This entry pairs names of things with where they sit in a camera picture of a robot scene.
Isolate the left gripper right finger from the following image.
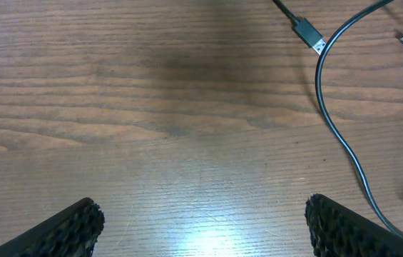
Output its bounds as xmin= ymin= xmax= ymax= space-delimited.
xmin=305 ymin=194 xmax=403 ymax=257

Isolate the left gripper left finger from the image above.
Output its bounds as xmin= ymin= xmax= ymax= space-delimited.
xmin=0 ymin=197 xmax=105 ymax=257

